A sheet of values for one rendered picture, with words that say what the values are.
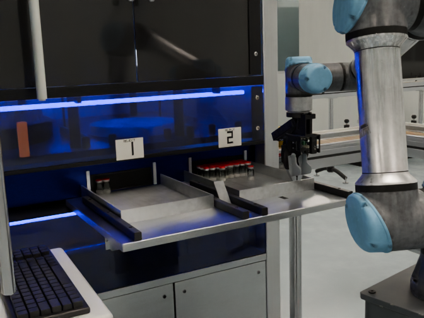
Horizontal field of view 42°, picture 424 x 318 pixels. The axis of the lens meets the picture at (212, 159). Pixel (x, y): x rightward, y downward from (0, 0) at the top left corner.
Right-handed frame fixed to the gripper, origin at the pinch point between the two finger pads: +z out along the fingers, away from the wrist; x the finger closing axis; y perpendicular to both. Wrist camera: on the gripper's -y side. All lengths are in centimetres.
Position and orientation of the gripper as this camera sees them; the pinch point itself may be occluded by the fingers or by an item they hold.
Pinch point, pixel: (294, 179)
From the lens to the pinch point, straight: 163.8
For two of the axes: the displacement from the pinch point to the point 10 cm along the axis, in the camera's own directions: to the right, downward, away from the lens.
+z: 0.3, 9.8, 1.8
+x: 8.7, -1.2, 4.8
